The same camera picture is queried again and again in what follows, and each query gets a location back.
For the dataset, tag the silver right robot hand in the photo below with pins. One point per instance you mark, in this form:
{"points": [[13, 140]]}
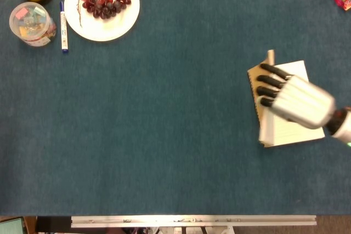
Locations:
{"points": [[304, 99]]}

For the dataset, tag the brown kraft spiral notebook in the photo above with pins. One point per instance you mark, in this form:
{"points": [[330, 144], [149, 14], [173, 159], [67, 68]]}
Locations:
{"points": [[290, 135]]}

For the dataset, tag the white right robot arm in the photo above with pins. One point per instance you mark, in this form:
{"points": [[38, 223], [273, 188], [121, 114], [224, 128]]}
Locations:
{"points": [[342, 127]]}

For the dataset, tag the blue felt table cloth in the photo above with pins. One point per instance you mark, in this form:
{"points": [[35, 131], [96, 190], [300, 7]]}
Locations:
{"points": [[164, 108]]}

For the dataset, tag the white round plate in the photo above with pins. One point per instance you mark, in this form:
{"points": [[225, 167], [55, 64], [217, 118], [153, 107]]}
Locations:
{"points": [[109, 29]]}

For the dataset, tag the red grape bunch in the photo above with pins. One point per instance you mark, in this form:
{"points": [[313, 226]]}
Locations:
{"points": [[104, 6]]}

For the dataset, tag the white marker blue cap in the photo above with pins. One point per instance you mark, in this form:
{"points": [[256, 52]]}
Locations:
{"points": [[63, 28]]}

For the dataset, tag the clear jar of clips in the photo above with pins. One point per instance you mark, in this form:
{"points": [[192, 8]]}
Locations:
{"points": [[30, 23]]}

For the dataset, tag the aluminium profile rail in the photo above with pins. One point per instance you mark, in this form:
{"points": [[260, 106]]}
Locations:
{"points": [[192, 221]]}

